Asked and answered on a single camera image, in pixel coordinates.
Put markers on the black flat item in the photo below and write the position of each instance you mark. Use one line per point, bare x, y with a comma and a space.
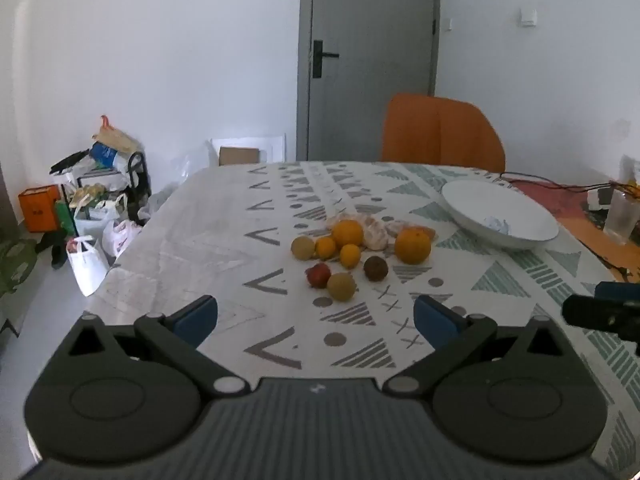
70, 161

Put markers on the white power adapter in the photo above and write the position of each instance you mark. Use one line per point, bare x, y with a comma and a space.
597, 199

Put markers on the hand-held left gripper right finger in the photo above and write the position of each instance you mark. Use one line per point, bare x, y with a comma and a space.
435, 319

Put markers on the tangerine peel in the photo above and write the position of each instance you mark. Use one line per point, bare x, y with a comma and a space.
400, 226

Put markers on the white bowl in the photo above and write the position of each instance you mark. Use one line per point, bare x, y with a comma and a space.
480, 205

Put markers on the small orange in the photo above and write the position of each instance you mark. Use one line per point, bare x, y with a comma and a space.
350, 255
325, 248

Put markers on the brown paper bag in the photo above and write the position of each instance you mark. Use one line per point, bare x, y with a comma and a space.
116, 137

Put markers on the green box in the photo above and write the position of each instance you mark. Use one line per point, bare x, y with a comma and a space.
65, 217

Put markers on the dark brown round fruit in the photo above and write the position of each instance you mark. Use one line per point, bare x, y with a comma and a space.
375, 268

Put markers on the large orange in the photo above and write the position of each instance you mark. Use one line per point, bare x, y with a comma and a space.
347, 233
412, 246

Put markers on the red orange table mat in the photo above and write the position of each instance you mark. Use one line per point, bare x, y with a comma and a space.
565, 202

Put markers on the orange chair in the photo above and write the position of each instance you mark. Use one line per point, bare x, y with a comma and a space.
435, 130

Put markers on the patterned white tablecloth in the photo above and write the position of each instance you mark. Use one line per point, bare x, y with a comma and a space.
225, 200

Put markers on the cardboard box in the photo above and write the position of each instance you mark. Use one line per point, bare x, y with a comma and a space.
239, 156

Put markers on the white red-print plastic bag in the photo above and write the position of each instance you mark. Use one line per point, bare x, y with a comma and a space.
120, 237

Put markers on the clear plastic bag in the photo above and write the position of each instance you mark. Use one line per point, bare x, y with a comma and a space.
160, 200

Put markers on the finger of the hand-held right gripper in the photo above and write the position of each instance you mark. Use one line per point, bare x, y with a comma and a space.
587, 312
619, 290

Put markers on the blue white bag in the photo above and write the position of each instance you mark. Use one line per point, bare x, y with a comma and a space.
106, 155

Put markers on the grey door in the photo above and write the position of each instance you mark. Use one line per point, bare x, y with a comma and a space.
370, 35

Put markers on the translucent plastic cup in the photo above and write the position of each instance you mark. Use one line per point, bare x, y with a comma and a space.
620, 217

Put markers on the green-brown round fruit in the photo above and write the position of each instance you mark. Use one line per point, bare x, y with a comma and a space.
341, 287
302, 248

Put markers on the black trolley rack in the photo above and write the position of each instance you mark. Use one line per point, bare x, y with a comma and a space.
141, 180

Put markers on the orange box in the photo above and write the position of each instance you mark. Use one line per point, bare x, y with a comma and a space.
39, 209

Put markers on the peeled tangerine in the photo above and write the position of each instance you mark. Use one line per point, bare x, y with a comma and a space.
375, 234

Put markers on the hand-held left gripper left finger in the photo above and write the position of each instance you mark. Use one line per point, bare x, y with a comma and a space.
197, 317

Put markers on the red round fruit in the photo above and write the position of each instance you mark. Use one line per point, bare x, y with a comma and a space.
318, 275

